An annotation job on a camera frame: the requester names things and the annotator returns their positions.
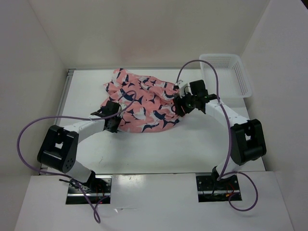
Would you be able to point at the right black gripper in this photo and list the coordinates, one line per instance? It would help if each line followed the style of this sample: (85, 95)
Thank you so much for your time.
(179, 101)

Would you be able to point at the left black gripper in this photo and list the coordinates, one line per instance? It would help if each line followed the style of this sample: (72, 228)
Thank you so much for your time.
(114, 129)

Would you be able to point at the pink shark print shorts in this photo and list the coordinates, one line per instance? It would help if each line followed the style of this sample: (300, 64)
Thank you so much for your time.
(152, 111)

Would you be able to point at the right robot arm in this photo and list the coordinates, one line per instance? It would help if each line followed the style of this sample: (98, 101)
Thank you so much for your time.
(246, 138)

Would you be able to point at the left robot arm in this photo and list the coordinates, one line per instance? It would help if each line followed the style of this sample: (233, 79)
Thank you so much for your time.
(59, 148)

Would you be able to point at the white plastic basket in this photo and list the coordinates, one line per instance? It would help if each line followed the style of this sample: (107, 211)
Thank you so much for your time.
(232, 78)

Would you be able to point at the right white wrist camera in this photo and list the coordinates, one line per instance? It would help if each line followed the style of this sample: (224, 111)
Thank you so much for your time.
(183, 88)

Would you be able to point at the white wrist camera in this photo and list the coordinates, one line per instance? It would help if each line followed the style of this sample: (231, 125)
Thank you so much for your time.
(122, 107)
(183, 88)

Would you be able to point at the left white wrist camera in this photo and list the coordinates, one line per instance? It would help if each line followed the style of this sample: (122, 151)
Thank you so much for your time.
(122, 107)

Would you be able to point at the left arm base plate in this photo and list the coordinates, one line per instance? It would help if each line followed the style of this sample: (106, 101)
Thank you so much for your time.
(101, 194)

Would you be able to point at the aluminium table edge rail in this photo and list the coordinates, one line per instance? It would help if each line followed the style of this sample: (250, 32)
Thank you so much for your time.
(60, 109)

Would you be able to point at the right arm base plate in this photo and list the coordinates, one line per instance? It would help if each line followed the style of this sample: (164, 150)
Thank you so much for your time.
(209, 191)

